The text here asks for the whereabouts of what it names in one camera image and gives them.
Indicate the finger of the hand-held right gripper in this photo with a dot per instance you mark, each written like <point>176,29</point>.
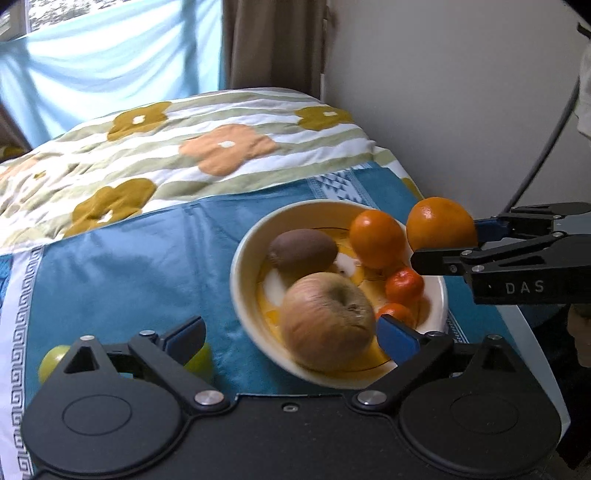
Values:
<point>438,261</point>
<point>489,228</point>

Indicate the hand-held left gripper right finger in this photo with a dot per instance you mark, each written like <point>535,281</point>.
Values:
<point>397,339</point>

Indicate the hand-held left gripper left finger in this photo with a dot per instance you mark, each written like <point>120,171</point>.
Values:
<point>184,339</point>

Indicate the small mandarin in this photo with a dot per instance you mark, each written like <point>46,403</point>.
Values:
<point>396,314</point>
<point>404,286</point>

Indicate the large orange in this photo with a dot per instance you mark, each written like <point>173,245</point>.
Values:
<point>438,224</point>

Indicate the medium orange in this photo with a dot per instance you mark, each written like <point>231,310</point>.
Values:
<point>376,237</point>

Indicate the wrinkled brown apple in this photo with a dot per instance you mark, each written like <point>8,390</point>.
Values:
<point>325,321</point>

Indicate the cream bowl with yellow print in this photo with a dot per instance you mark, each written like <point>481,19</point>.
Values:
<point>251,277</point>

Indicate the brown kiwi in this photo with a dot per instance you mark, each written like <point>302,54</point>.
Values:
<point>302,251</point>

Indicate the green apple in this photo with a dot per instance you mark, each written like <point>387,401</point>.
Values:
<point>51,362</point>
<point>202,362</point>

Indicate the blue patterned mat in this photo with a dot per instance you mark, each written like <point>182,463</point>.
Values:
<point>138,258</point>

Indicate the floral striped blanket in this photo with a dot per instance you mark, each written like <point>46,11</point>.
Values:
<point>194,134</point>

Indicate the light blue cloth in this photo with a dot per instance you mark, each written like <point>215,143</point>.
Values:
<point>115,60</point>

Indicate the window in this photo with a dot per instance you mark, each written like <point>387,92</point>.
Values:
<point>69,9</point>

